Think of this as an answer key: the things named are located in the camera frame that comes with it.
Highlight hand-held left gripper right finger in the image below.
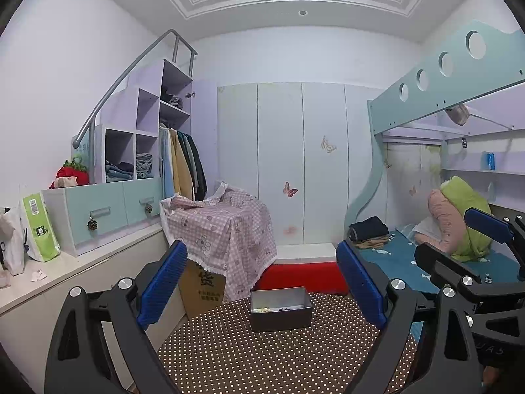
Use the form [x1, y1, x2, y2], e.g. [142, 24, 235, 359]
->
[336, 239, 483, 394]

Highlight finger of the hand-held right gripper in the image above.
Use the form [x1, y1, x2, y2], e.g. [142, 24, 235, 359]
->
[414, 243, 525, 303]
[465, 207, 525, 280]

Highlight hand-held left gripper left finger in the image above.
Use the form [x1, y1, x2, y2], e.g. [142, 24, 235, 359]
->
[44, 240, 188, 394]

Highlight dark metal box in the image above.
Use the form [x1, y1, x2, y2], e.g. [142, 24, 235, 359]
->
[250, 286, 313, 333]

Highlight white pillow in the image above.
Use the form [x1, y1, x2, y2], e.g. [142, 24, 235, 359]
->
[410, 217, 449, 252]

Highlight cardboard box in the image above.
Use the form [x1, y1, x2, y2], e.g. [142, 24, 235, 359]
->
[179, 255, 228, 320]

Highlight pink pillow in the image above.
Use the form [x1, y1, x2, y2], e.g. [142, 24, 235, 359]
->
[427, 189, 468, 256]

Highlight blue bed sheet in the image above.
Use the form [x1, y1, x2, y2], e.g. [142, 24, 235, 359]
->
[356, 224, 525, 297]

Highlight folded dark clothes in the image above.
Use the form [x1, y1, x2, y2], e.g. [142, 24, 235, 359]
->
[348, 216, 390, 242]

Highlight red storage bench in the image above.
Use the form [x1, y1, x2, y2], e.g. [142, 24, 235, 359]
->
[253, 261, 349, 295]

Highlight white low platform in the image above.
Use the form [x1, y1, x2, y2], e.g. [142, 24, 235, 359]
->
[273, 243, 338, 263]

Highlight pink checked cloth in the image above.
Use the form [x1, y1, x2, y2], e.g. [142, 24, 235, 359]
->
[160, 181, 279, 301]

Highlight teal drawer unit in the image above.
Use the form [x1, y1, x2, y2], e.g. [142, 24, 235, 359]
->
[42, 176, 165, 257]

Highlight brown polka dot tablecloth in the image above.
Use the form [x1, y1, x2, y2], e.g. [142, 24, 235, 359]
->
[156, 291, 420, 394]

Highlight grey clip lamp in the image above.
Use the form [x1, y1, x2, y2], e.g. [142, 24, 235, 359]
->
[447, 103, 470, 127]

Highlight folded grey clothes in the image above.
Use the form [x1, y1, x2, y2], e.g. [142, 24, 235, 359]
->
[136, 153, 154, 180]

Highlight light blue shirt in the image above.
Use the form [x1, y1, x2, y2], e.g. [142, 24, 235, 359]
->
[159, 128, 176, 198]

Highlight mustard coat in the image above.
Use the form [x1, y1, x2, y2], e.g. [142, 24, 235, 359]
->
[169, 130, 194, 200]

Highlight folded jeans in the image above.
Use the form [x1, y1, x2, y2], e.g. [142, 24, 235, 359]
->
[105, 160, 136, 182]

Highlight grey green jacket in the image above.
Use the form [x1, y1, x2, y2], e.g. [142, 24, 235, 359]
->
[181, 131, 198, 191]

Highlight green white bag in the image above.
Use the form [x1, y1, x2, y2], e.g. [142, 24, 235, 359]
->
[21, 192, 62, 263]

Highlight strawberry plush toy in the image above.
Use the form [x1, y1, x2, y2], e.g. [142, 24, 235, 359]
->
[49, 155, 90, 190]

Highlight white low cabinet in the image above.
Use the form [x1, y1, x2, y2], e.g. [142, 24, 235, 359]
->
[0, 225, 190, 394]

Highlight white wardrobe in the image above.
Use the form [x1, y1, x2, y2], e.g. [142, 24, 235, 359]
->
[216, 82, 387, 248]

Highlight white plastic bag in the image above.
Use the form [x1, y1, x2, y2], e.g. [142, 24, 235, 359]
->
[0, 207, 28, 277]

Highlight lilac stair shelf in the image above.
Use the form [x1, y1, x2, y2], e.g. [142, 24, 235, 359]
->
[72, 58, 194, 190]

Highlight dark clothes pile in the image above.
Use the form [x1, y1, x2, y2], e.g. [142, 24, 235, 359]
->
[161, 86, 184, 110]

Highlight grey handrail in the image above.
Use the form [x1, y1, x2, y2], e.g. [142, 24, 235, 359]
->
[72, 29, 199, 149]

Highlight white wall shelf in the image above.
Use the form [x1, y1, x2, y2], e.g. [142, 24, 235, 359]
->
[440, 135, 525, 178]

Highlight teal bunk bed frame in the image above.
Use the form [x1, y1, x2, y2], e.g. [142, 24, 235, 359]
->
[344, 18, 525, 224]

